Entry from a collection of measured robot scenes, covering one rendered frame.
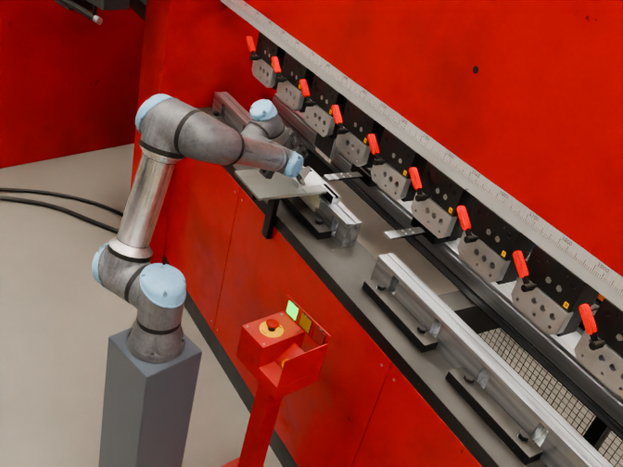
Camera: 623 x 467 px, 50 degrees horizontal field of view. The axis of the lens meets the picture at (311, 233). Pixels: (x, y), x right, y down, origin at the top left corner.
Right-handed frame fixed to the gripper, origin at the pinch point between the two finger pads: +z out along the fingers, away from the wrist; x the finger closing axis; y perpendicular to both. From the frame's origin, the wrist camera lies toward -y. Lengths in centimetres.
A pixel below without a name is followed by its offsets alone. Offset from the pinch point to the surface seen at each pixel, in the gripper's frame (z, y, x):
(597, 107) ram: -54, 39, -88
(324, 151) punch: -1.9, 13.3, -0.7
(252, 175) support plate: -7.3, -10.1, 7.9
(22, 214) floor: 52, -95, 154
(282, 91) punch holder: -9.7, 19.4, 26.8
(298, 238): 6.4, -13.4, -14.5
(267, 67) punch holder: -11.6, 23.0, 39.5
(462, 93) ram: -42, 35, -52
